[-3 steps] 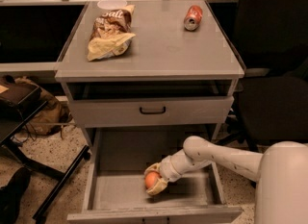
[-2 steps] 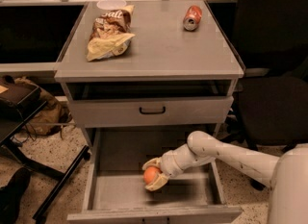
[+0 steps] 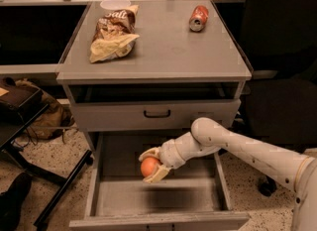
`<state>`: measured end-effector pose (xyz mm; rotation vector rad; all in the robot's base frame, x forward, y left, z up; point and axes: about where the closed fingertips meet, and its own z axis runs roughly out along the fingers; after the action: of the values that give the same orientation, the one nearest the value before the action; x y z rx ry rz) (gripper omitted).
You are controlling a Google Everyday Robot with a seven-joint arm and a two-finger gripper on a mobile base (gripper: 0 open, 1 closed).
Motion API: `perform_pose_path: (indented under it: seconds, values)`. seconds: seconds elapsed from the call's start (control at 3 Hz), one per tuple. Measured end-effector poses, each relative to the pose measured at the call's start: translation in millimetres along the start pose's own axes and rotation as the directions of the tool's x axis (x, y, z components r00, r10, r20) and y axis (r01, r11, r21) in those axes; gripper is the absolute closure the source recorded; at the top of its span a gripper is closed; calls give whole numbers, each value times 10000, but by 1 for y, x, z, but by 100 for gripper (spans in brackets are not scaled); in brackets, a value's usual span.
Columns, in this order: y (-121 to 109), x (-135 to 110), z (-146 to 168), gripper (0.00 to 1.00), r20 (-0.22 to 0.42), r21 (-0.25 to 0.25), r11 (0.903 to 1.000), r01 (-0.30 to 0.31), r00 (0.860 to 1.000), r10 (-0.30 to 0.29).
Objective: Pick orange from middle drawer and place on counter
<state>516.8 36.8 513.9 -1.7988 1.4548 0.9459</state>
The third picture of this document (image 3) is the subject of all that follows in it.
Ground grey drawer cabinet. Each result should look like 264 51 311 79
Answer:
57 0 251 148

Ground brown backpack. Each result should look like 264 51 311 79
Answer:
29 90 74 140

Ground black shoe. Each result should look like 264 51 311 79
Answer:
0 173 32 231

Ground orange fruit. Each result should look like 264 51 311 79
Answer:
141 157 161 177

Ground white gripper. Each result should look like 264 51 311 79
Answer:
139 140 185 183

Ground black office chair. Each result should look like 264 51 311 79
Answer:
231 0 317 197

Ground brown salt chip bag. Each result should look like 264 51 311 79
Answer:
89 5 139 63

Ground white plastic bowl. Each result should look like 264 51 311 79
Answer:
100 0 131 11

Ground black side table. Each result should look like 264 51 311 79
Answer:
0 77 93 231

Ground red soda can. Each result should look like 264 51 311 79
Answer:
189 5 209 32

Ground open grey middle drawer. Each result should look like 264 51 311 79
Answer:
69 132 249 231

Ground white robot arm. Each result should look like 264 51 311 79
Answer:
139 117 317 231

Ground grey top drawer black handle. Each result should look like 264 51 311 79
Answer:
71 99 241 132

